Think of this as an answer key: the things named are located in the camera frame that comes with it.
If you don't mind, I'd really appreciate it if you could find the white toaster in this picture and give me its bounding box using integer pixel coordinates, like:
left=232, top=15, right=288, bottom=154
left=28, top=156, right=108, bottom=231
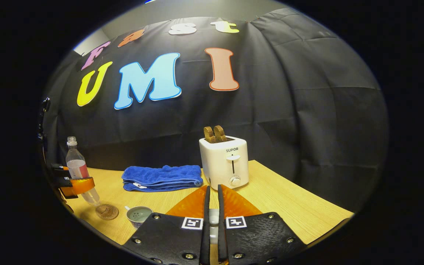
left=198, top=135, right=250, bottom=191

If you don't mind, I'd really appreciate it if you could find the folded blue towel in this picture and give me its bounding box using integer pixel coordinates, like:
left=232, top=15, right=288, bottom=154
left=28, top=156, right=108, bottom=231
left=121, top=165, right=204, bottom=193

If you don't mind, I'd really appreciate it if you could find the round brown coaster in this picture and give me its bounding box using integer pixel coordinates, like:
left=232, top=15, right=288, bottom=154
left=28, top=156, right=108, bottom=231
left=95, top=204, right=120, bottom=221

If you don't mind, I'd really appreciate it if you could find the clear plastic water bottle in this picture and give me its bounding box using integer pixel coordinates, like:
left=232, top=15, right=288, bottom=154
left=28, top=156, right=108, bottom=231
left=66, top=136, right=101, bottom=207

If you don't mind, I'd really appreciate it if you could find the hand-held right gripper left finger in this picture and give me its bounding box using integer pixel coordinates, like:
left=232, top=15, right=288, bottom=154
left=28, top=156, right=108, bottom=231
left=123, top=185, right=211, bottom=265

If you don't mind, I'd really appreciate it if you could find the white blue patterned teacup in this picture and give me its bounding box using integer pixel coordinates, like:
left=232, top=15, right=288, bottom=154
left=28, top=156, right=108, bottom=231
left=124, top=205, right=154, bottom=230

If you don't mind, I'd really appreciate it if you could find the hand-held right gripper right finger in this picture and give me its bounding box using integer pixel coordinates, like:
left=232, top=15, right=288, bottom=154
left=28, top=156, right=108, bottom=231
left=218, top=184, right=306, bottom=265

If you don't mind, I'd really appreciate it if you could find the black backdrop cloth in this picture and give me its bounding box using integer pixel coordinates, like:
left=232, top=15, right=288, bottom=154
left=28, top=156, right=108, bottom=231
left=41, top=7, right=389, bottom=214

